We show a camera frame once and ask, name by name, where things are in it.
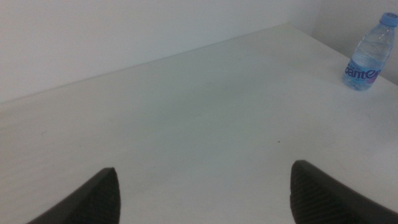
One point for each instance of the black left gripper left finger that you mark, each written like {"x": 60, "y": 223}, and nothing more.
{"x": 99, "y": 202}

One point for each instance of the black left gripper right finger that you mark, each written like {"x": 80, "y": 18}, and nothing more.
{"x": 314, "y": 199}

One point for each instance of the blue-capped water bottle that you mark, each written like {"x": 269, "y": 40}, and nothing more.
{"x": 368, "y": 59}

